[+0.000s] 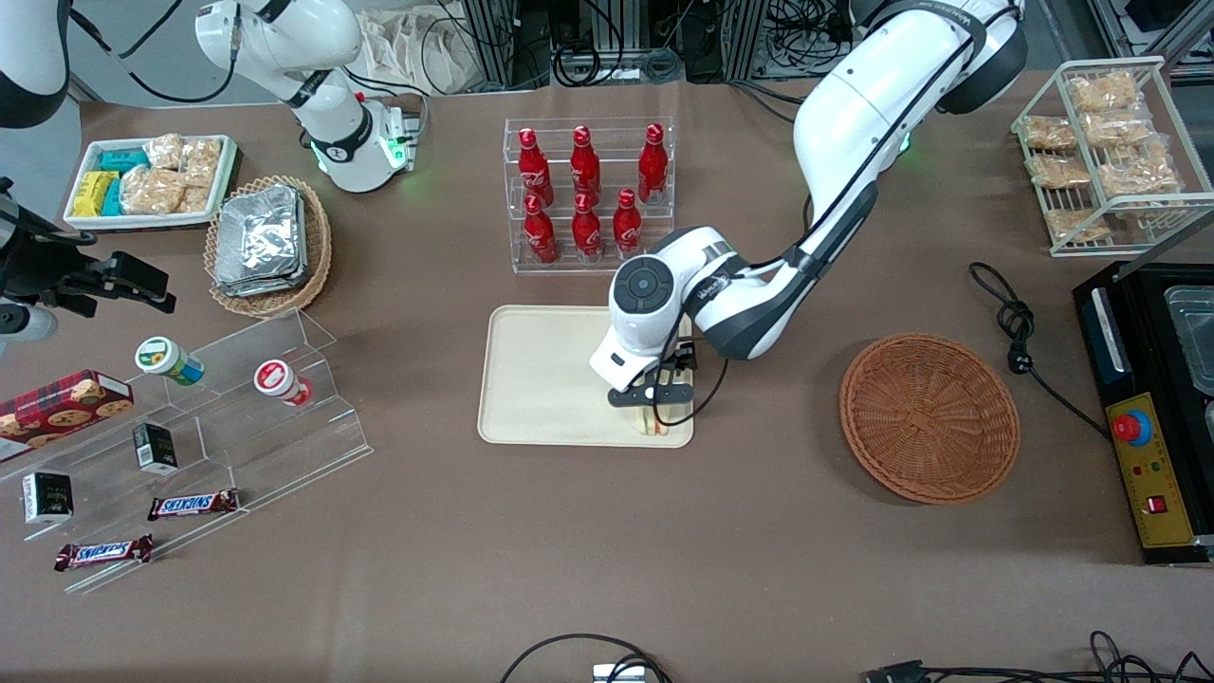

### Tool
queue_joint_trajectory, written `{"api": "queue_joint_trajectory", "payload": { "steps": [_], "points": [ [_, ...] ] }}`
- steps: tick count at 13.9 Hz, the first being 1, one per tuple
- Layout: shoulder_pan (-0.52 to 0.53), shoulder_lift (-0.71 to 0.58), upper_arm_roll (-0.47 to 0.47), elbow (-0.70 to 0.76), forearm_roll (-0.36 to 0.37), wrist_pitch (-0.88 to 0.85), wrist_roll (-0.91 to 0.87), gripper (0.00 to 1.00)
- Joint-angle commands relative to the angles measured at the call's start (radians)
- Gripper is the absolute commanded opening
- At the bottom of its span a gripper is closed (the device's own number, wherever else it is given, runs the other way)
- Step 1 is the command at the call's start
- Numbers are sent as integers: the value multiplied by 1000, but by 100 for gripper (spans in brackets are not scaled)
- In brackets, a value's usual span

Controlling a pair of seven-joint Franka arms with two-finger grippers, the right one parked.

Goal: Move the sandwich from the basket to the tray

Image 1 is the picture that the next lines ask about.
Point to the small black box with barcode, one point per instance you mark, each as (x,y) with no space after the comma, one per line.
(155,449)

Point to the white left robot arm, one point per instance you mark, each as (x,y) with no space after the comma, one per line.
(854,114)

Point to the clear acrylic bottle rack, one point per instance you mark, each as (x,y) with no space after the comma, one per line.
(607,142)

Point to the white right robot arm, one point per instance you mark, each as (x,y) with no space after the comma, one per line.
(285,43)

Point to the yellow snack packet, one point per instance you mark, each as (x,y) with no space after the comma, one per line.
(93,193)

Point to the white rectangular snack tray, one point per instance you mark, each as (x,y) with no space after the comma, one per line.
(85,220)

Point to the clear bag of crackers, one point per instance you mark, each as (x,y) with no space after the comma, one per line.
(152,190)
(196,200)
(163,150)
(201,161)

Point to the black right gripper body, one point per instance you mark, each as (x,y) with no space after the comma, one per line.
(49,270)

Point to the white plastic bags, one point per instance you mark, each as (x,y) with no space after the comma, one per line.
(408,47)

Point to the red tartan cookie box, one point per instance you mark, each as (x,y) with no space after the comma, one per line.
(57,408)

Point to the foil wrapped sandwich pack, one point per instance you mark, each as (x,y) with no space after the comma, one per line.
(258,232)
(256,285)

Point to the black machine with yellow panel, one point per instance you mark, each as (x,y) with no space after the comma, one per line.
(1148,360)

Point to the teal snack packet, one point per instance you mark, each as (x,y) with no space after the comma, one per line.
(123,160)
(113,201)

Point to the brown round wicker basket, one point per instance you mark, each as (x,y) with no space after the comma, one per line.
(929,417)

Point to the green sunflower lid cup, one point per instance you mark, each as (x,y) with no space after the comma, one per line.
(163,358)

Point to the red cola bottle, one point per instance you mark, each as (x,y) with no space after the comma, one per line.
(586,232)
(652,163)
(627,226)
(541,235)
(585,161)
(533,163)

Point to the clear acrylic stepped shelf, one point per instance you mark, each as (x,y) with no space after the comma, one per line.
(237,436)

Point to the light wicker oval basket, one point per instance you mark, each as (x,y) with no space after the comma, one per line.
(318,247)

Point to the triangle sandwich with lettuce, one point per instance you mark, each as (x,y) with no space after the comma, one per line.
(658,427)

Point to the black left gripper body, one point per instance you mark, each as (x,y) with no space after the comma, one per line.
(679,361)

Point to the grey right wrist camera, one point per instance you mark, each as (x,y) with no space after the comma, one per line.
(24,323)

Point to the red lid yogurt cup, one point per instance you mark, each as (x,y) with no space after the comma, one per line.
(277,379)

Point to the clear bag of biscuits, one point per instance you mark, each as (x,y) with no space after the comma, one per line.
(1103,92)
(1057,171)
(1076,225)
(1117,128)
(1138,175)
(1048,133)

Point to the Snickers chocolate bar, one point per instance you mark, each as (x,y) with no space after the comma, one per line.
(102,552)
(193,504)

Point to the small white grey device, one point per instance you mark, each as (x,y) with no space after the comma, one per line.
(618,674)

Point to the small black box gold print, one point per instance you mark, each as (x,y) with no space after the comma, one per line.
(47,498)

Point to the cream rectangular plastic tray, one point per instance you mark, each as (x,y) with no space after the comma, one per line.
(541,379)

